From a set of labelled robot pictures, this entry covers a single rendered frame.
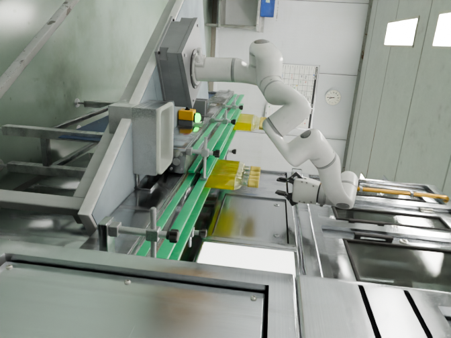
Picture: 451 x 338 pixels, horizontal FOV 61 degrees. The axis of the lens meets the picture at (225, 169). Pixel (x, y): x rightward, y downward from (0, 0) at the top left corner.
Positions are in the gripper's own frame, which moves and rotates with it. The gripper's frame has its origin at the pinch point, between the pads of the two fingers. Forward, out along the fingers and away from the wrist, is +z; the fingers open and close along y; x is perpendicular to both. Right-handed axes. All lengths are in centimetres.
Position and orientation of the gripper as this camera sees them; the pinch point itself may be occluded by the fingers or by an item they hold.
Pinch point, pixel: (280, 186)
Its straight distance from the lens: 157.1
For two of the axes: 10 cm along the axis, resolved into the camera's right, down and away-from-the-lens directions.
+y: 0.6, -9.5, -3.1
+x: -3.7, 2.7, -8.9
